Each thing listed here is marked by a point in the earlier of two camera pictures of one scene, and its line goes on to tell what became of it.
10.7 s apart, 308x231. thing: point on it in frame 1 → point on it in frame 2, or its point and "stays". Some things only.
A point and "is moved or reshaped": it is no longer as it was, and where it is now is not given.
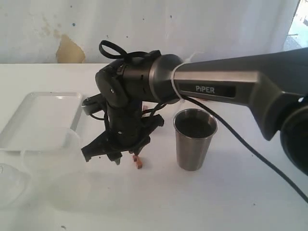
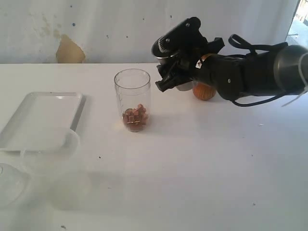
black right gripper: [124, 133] → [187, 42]
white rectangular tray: [44, 123] stays
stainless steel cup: [194, 128] is moved or reshaped
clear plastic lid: [13, 183] stays
